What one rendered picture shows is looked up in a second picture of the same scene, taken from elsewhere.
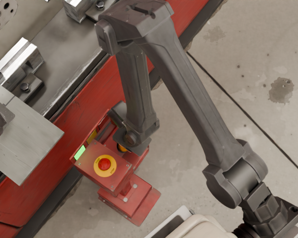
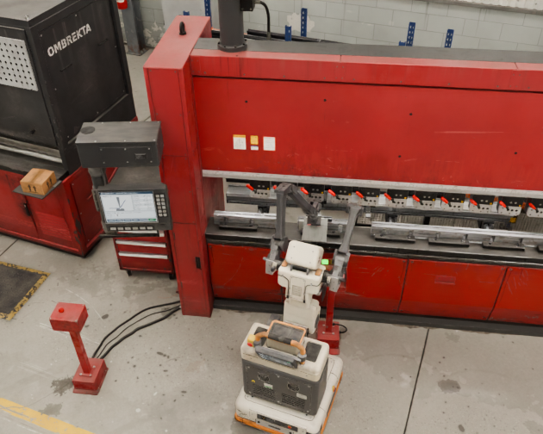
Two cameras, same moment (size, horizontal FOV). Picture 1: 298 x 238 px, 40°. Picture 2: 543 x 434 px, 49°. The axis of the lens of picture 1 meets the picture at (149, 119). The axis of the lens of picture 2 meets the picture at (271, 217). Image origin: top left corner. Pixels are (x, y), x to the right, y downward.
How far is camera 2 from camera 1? 3.39 m
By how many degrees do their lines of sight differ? 43
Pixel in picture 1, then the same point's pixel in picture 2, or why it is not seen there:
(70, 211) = not seen: hidden behind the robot
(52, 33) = (359, 230)
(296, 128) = (432, 404)
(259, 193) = (339, 263)
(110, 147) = not seen: hidden behind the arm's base
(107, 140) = not seen: hidden behind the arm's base
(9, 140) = (313, 231)
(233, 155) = (343, 250)
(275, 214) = (337, 270)
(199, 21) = (451, 323)
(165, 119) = (380, 337)
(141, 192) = (332, 337)
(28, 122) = (321, 232)
